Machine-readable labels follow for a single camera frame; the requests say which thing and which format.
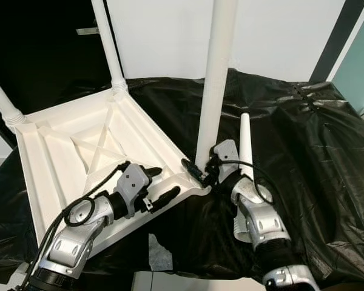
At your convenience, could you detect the teal glass panel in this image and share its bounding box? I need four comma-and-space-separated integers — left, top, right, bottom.
331, 30, 364, 116

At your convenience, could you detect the wide grey tape piece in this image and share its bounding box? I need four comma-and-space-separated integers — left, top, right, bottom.
149, 235, 174, 270

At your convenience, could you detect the black plastic cover sheet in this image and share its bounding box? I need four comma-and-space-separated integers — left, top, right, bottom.
0, 67, 364, 286

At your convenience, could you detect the black door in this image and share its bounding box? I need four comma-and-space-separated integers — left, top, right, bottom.
0, 0, 122, 137

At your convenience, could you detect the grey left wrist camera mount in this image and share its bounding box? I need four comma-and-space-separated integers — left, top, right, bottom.
118, 162, 153, 204

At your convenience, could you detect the black wall column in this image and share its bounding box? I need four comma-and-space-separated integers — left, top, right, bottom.
309, 0, 359, 82

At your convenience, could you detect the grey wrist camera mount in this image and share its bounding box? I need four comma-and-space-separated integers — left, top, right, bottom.
118, 162, 153, 204
214, 139, 240, 176

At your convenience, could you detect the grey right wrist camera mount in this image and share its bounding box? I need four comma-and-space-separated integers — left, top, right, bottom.
214, 139, 240, 176

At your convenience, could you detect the silver door handle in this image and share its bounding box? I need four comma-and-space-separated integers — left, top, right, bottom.
76, 24, 99, 36

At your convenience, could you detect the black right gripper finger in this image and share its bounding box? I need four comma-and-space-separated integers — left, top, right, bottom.
181, 159, 206, 181

